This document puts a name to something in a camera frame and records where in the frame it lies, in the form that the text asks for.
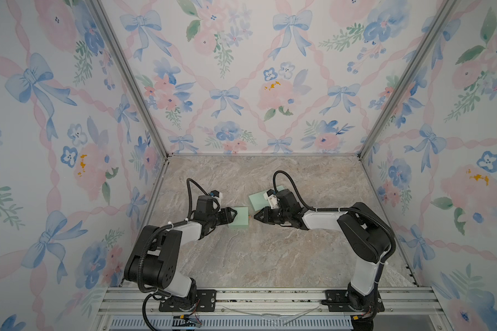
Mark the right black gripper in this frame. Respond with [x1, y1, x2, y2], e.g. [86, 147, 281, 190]
[253, 205, 291, 223]

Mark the small green jewelry box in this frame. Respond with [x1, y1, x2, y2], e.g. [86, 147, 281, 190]
[228, 206, 249, 230]

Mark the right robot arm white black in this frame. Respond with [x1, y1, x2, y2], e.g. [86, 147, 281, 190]
[254, 189, 396, 319]

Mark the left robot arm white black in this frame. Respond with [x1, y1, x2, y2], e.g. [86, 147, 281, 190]
[124, 195, 237, 298]

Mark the green jewelry box left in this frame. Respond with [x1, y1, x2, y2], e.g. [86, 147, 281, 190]
[248, 191, 271, 212]

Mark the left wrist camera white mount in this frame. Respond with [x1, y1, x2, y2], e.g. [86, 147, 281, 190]
[209, 190, 223, 203]

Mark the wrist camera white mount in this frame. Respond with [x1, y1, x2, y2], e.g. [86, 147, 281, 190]
[264, 190, 279, 209]
[209, 190, 223, 203]

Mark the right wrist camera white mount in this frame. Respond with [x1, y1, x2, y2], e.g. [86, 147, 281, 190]
[264, 190, 279, 209]

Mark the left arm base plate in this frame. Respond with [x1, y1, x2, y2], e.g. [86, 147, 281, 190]
[159, 289, 217, 314]

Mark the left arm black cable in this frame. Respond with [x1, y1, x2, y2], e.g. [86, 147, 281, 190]
[136, 177, 222, 331]

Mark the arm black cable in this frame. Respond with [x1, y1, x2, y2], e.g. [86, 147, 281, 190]
[272, 170, 397, 266]
[136, 177, 222, 331]

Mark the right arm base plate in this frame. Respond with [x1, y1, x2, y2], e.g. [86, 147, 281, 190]
[320, 289, 385, 314]

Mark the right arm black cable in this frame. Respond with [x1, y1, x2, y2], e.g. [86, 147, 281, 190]
[272, 170, 397, 266]

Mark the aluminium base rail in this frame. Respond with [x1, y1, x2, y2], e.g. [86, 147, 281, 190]
[91, 287, 452, 330]

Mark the aluminium frame post left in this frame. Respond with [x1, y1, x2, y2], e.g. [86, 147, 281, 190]
[86, 0, 168, 161]

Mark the aluminium frame post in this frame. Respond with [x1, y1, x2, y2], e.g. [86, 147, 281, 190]
[86, 0, 168, 161]
[357, 0, 458, 161]

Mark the aluminium frame post right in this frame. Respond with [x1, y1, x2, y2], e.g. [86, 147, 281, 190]
[357, 0, 458, 161]

